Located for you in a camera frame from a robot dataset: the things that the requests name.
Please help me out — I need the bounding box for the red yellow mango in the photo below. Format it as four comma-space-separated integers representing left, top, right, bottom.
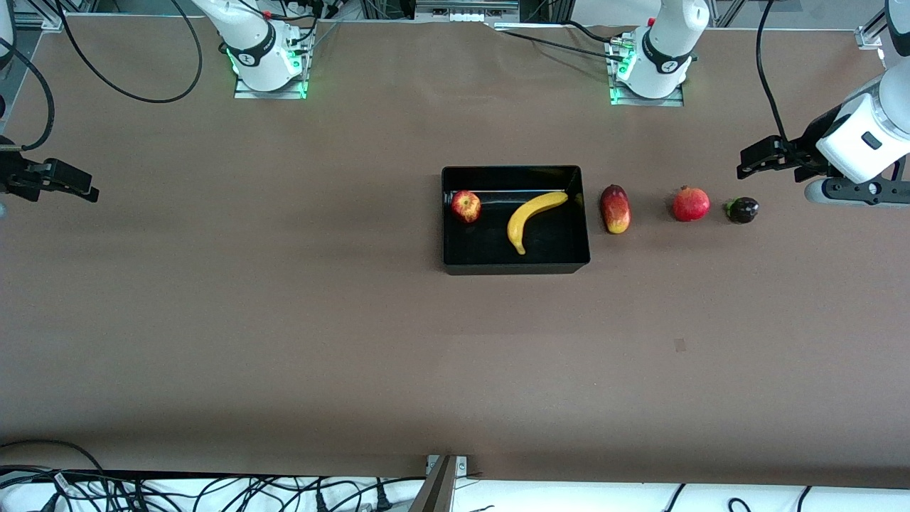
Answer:
599, 184, 632, 235

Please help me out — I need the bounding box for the black base cable bundle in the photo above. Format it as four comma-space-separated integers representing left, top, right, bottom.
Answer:
281, 0, 342, 54

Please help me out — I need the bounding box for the long looping black cable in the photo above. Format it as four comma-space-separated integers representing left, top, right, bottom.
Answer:
55, 0, 204, 105

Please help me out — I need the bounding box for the black base power cable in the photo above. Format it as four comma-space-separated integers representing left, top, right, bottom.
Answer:
491, 21, 628, 63

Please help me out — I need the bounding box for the dark purple mangosteen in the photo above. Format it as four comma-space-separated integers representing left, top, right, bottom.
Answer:
724, 196, 760, 225

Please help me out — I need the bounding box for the aluminium profile post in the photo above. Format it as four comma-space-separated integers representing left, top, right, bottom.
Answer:
407, 455, 457, 512

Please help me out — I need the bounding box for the silver table edge bracket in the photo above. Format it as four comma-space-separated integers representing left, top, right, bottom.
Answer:
425, 454, 470, 479

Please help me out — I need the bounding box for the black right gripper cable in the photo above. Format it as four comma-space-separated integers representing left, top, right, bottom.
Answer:
0, 39, 55, 151

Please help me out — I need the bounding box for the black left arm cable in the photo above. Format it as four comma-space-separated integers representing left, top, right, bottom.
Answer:
756, 0, 790, 143

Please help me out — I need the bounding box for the black plastic box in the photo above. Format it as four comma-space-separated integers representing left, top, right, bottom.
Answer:
441, 165, 592, 276

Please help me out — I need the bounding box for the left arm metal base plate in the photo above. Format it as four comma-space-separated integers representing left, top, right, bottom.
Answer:
608, 34, 685, 107

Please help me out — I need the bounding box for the red pomegranate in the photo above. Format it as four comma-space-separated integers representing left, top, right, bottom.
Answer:
672, 185, 711, 223

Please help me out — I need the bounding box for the black tangled floor cable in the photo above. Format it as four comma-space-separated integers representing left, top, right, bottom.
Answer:
181, 475, 335, 512
0, 466, 154, 512
306, 475, 427, 512

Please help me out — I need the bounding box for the black arched floor cable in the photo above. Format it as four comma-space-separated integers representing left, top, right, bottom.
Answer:
0, 439, 107, 484

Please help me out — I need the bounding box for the yellow banana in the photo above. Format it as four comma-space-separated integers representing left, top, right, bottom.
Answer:
506, 191, 569, 255

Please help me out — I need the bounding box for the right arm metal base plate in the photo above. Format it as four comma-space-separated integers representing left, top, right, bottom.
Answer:
234, 28, 309, 100

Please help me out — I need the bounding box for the grey metal frame bar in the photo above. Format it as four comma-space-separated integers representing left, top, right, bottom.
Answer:
414, 0, 521, 26

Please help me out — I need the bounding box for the red yellow apple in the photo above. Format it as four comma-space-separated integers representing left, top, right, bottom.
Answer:
451, 190, 483, 225

